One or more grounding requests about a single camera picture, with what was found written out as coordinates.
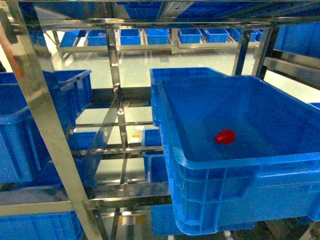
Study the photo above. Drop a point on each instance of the red toy block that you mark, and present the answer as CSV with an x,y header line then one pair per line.
x,y
226,136

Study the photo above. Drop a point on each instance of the blue crate middle shelf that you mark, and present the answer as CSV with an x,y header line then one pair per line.
x,y
23,153

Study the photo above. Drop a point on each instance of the large blue crate on rack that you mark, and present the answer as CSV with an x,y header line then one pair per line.
x,y
272,169

